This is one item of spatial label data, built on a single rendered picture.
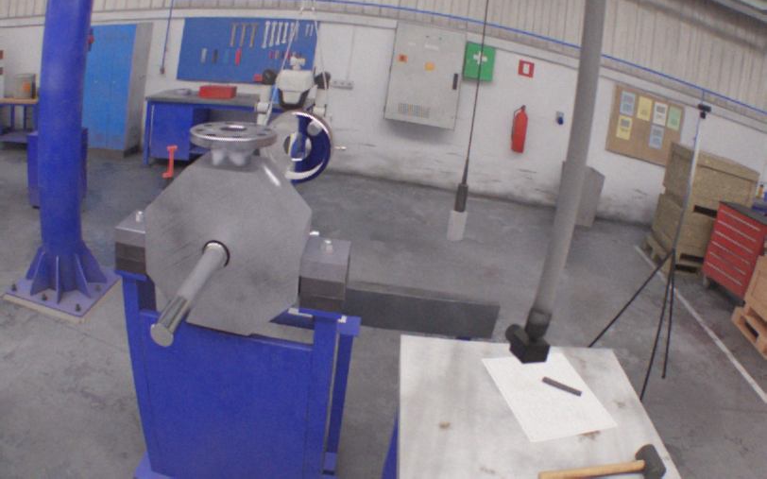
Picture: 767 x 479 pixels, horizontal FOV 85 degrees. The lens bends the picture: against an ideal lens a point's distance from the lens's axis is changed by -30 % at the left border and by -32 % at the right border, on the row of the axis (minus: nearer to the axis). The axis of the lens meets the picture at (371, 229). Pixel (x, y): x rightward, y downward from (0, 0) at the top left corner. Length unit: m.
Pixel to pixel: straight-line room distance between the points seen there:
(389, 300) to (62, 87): 2.27
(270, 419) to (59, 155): 2.15
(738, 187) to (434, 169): 3.92
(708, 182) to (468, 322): 4.41
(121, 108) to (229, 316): 5.65
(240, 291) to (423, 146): 5.33
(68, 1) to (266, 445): 2.60
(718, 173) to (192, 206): 5.38
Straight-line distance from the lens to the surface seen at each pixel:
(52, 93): 3.34
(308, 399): 1.80
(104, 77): 7.25
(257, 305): 1.62
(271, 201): 1.50
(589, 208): 6.74
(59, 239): 3.56
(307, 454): 1.98
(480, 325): 2.07
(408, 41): 6.34
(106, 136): 7.31
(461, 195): 2.41
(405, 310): 2.02
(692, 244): 6.14
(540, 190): 7.08
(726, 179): 6.18
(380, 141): 6.78
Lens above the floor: 1.72
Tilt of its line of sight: 19 degrees down
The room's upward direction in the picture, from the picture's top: 8 degrees clockwise
